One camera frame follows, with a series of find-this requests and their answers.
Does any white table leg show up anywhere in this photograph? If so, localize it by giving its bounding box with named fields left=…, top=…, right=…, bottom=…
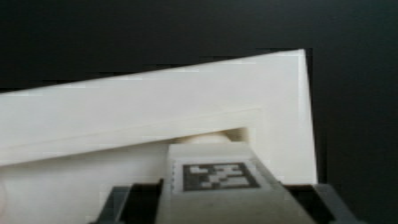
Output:
left=155, top=132, right=315, bottom=224

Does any white L-shaped obstacle fence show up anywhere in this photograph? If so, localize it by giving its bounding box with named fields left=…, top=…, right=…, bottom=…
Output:
left=0, top=50, right=318, bottom=184

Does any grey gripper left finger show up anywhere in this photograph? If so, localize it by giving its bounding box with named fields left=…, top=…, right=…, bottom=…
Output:
left=89, top=180, right=164, bottom=224

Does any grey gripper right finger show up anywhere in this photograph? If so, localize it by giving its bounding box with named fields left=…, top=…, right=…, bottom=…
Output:
left=276, top=184, right=368, bottom=224

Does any white square tabletop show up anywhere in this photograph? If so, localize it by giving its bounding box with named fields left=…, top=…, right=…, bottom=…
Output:
left=0, top=128, right=249, bottom=224

